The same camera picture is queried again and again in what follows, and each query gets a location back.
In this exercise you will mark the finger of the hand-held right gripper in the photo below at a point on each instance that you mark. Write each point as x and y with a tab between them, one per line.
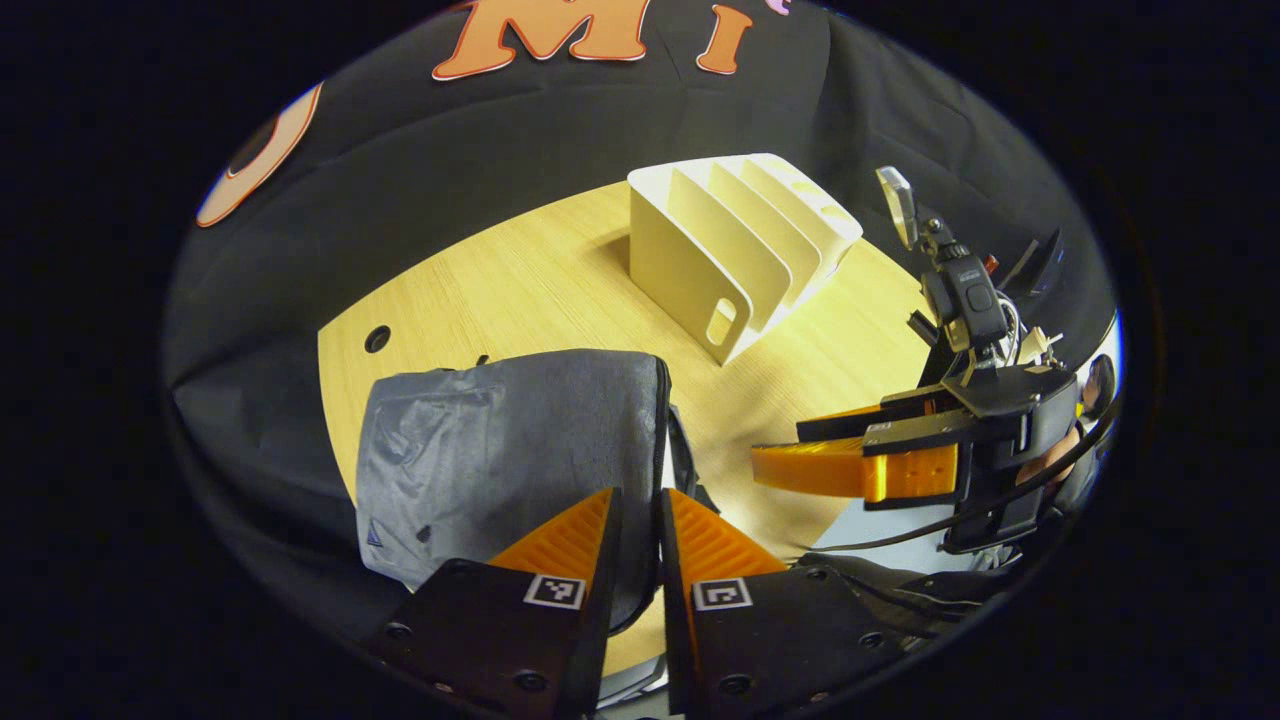
840	425
900	470

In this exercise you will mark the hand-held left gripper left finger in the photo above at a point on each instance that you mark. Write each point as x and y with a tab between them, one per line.
605	600

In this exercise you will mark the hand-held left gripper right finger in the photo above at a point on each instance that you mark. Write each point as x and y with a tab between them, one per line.
670	620

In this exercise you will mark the dark grey schoolbag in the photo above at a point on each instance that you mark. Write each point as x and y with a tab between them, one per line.
500	440

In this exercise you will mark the white bookshelf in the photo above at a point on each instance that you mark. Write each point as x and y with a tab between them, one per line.
690	270

